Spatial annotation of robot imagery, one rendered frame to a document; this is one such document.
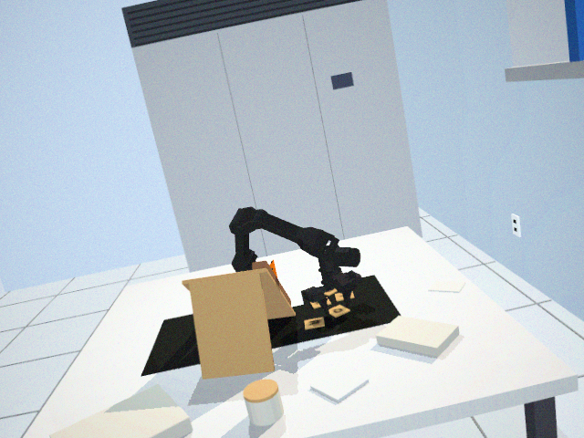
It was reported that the tan flat board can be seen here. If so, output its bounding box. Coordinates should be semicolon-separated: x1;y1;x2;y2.
182;261;296;380

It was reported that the white jar with tan lid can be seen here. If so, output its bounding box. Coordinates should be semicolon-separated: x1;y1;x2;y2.
243;380;284;426

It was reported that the cream flat rectangular block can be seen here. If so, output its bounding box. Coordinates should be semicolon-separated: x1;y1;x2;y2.
376;316;460;357

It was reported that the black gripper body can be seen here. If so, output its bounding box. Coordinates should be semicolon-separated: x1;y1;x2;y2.
303;266;363;303

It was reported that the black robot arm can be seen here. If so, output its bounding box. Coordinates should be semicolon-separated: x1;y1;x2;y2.
229;206;361;294

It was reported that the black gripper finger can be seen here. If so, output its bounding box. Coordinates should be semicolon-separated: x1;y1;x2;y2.
342;285;357;308
318;297;329;316

